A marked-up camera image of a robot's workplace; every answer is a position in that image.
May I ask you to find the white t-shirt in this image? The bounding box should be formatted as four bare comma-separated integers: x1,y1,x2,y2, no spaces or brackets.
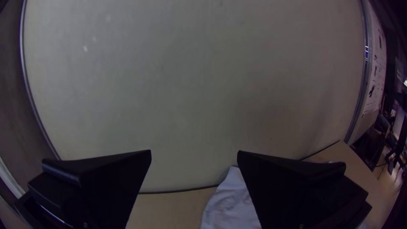
200,165,263,229

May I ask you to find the white wall poster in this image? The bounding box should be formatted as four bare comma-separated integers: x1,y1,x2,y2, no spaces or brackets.
361,14,387,119

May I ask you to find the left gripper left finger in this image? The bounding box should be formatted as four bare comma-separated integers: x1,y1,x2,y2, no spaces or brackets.
14,149,153,229

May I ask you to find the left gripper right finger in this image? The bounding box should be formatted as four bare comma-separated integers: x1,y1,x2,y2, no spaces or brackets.
237,150,373,229

